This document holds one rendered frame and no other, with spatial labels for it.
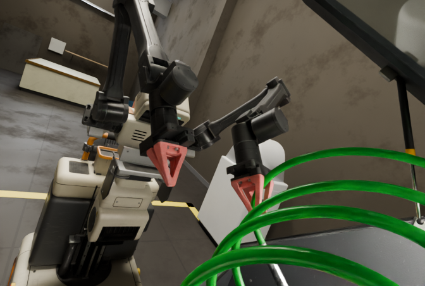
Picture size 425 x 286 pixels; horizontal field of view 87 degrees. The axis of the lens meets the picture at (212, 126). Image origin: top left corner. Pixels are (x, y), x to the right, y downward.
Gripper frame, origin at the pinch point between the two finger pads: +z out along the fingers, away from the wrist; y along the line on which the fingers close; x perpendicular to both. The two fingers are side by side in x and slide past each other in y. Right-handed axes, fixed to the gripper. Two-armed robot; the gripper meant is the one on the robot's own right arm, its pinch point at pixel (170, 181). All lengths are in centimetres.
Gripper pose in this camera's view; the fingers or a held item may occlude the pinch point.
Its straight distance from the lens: 42.8
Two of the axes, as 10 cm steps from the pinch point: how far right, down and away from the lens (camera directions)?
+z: 1.9, 8.7, -4.6
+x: 6.8, 2.2, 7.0
